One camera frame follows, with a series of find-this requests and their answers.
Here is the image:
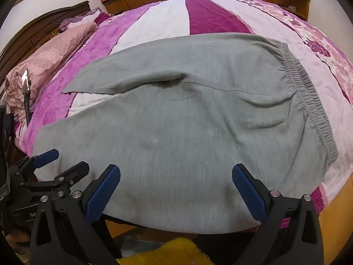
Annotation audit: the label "dark wooden headboard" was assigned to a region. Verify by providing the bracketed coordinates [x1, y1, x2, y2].
[0, 1, 91, 86]

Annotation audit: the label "lilac ruffled pillow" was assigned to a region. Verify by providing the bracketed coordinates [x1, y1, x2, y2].
[59, 8, 103, 31]

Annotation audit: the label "person's left hand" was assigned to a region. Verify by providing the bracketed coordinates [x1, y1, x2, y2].
[6, 230, 30, 257]

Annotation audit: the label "yellow fuzzy cloth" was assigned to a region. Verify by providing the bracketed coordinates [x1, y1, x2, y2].
[116, 237, 214, 265]

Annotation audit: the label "grey pants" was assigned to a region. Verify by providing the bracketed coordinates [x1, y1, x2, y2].
[32, 32, 339, 234]

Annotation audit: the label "pink crumpled quilt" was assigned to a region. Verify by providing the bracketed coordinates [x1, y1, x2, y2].
[5, 22, 98, 116]

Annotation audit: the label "bed with white sheet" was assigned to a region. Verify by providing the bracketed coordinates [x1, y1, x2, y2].
[15, 0, 353, 229]

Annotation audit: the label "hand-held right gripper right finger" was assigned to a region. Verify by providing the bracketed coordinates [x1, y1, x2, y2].
[232, 164, 324, 265]

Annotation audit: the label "magenta plush blanket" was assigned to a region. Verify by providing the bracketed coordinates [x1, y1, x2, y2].
[314, 171, 353, 254]

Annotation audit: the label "black phone stand pole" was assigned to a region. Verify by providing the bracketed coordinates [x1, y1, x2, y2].
[23, 90, 32, 125]

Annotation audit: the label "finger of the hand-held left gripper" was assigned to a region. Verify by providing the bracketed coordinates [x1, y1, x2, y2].
[21, 161, 90, 199]
[8, 148, 60, 181]

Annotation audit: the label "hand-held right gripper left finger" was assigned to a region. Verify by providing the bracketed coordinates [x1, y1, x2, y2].
[29, 164, 123, 265]

